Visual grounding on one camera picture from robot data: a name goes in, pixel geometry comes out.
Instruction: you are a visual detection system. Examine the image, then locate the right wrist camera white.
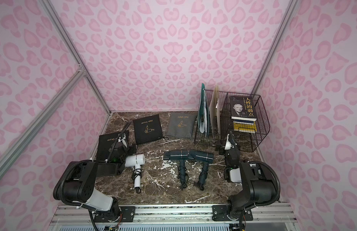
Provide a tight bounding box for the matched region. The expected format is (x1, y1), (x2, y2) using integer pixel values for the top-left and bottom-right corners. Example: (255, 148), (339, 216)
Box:
(224, 134), (233, 151)

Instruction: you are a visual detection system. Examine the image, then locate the black pouch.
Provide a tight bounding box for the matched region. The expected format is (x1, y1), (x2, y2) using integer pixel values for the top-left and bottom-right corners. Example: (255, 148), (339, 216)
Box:
(96, 130), (129, 161)
(133, 114), (163, 145)

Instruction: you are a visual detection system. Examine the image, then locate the black portrait book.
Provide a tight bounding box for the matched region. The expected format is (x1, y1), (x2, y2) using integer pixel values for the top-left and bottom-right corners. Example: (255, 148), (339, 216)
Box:
(230, 96), (257, 121)

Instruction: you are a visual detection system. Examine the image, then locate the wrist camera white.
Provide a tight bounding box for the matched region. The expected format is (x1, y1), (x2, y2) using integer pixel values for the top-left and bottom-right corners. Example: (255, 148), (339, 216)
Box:
(224, 134), (233, 151)
(115, 136), (128, 149)

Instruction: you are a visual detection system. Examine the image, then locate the black wire file rack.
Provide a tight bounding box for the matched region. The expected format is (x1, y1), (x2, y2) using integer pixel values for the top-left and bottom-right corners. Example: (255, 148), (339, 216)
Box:
(194, 91), (271, 152)

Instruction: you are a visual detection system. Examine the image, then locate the white hair dryer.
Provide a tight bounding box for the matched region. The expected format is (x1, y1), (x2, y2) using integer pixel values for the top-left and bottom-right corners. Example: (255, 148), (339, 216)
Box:
(125, 154), (145, 194)

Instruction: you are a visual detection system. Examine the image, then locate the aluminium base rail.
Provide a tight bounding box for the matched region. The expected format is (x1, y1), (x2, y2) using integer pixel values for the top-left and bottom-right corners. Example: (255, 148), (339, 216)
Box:
(48, 203), (301, 231)

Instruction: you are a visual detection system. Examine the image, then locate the green file folder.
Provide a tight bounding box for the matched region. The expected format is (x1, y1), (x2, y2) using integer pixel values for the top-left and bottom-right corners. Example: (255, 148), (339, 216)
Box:
(197, 83), (211, 138)

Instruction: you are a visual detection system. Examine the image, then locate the dark green hair dryer left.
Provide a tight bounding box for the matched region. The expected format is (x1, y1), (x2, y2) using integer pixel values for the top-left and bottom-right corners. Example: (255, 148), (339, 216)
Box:
(163, 150), (190, 190)

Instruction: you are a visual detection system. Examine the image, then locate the yellow striped book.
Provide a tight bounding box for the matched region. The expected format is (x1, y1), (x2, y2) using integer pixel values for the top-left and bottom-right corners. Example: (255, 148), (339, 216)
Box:
(233, 121), (257, 133)

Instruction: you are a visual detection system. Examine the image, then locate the dark green hair dryer right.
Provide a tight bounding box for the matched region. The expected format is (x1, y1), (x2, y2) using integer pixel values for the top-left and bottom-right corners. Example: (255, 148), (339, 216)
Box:
(189, 150), (214, 191)

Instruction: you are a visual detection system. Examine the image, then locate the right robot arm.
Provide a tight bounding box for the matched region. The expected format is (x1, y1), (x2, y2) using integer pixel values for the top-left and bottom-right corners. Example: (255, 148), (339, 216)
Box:
(224, 148), (281, 219)

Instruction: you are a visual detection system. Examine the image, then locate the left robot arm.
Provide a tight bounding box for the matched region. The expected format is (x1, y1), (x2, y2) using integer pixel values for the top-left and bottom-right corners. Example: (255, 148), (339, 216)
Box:
(53, 142), (129, 222)

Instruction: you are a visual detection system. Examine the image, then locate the beige file folder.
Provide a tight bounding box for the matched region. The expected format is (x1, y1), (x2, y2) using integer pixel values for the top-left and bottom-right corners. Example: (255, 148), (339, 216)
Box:
(209, 85), (221, 136)

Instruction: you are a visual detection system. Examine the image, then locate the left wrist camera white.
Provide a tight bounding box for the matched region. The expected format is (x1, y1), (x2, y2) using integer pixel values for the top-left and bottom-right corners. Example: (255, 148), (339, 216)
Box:
(115, 136), (128, 149)

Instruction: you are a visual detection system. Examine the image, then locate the dark green hair dryer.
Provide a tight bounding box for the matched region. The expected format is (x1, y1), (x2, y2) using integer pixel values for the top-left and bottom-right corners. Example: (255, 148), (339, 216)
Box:
(189, 150), (214, 191)
(163, 150), (190, 190)

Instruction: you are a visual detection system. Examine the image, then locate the grey hair dryer pouch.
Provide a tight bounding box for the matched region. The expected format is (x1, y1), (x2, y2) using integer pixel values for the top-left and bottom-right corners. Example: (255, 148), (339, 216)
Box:
(167, 112), (196, 139)

